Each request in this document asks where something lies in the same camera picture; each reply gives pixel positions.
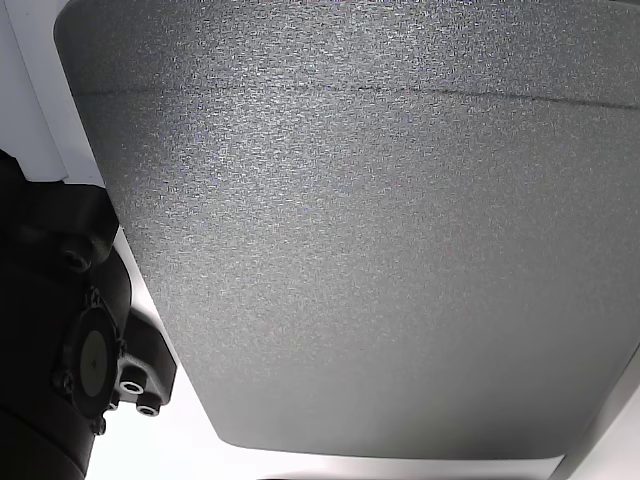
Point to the dark gray textured mat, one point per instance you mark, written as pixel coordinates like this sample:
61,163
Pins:
350,250

